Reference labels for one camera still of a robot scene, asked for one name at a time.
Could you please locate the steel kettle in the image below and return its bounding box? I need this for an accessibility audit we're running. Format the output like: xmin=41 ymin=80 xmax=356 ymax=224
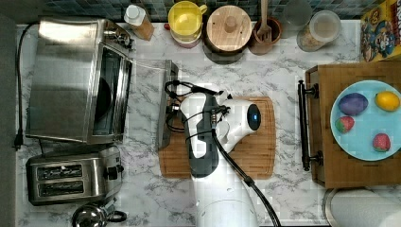
xmin=72 ymin=201 xmax=127 ymax=227

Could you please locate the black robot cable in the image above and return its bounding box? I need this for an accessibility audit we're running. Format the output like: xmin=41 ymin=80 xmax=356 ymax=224
xmin=164 ymin=79 xmax=282 ymax=227

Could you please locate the empty clear glass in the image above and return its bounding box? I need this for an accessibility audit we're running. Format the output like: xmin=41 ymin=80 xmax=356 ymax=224
xmin=280 ymin=0 xmax=312 ymax=39

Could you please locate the red toy strawberry left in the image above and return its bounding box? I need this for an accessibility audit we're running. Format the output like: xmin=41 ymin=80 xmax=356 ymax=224
xmin=335 ymin=115 xmax=355 ymax=133

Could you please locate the glass oven door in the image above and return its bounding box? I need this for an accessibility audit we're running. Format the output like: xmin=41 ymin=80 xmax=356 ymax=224
xmin=129 ymin=60 xmax=179 ymax=150

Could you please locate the light blue plate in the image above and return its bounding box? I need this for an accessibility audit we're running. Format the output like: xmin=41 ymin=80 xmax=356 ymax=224
xmin=330 ymin=80 xmax=401 ymax=162

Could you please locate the canister with wooden lid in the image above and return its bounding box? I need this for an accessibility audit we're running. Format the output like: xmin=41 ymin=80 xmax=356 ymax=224
xmin=202 ymin=6 xmax=253 ymax=64

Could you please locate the yellow toy lemon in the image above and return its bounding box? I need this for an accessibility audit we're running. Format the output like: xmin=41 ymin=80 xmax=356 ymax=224
xmin=375 ymin=91 xmax=400 ymax=112

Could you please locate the stainless steel two-slot toaster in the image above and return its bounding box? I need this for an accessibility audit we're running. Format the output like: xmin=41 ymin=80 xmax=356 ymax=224
xmin=26 ymin=146 xmax=124 ymax=206

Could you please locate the stainless steel toaster oven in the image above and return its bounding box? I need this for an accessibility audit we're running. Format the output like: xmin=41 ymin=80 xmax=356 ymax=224
xmin=26 ymin=18 xmax=132 ymax=145

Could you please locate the white-capped spice bottle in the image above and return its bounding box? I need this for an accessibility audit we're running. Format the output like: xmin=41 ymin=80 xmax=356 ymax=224
xmin=124 ymin=5 xmax=154 ymax=41

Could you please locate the clear jar with grains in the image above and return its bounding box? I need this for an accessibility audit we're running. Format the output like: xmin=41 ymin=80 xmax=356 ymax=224
xmin=297 ymin=10 xmax=341 ymax=52

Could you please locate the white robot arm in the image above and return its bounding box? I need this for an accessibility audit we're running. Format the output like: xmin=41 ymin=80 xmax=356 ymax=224
xmin=180 ymin=92 xmax=261 ymax=227

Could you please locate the black oven power cord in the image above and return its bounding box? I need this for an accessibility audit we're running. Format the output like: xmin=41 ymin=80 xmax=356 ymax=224
xmin=12 ymin=22 xmax=40 ymax=151

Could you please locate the yellow cereal box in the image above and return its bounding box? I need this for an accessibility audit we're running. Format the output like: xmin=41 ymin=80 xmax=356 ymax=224
xmin=360 ymin=0 xmax=401 ymax=62

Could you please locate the bamboo cutting board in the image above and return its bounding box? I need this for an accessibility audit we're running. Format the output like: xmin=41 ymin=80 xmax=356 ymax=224
xmin=159 ymin=96 xmax=276 ymax=180

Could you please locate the yellow mug stack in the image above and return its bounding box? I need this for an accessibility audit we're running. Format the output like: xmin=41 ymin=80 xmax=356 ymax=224
xmin=167 ymin=1 xmax=207 ymax=48

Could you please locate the red toy strawberry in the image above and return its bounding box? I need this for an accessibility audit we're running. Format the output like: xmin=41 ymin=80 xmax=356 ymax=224
xmin=373 ymin=133 xmax=391 ymax=152
xmin=335 ymin=115 xmax=355 ymax=133

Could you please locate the wooden drawer box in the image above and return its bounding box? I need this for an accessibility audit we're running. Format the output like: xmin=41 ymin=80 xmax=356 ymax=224
xmin=300 ymin=61 xmax=400 ymax=188

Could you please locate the purple toy eggplant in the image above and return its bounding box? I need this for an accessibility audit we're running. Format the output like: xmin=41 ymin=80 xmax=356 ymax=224
xmin=339 ymin=93 xmax=369 ymax=115

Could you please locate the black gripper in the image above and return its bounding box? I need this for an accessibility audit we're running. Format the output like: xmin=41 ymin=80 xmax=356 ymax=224
xmin=166 ymin=103 xmax=182 ymax=117

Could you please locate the brown utensil holder cup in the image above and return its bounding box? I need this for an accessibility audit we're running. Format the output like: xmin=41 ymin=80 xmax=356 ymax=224
xmin=249 ymin=16 xmax=284 ymax=57

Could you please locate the red toy strawberry right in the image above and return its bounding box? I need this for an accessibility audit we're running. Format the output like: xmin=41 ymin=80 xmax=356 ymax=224
xmin=373 ymin=133 xmax=391 ymax=152

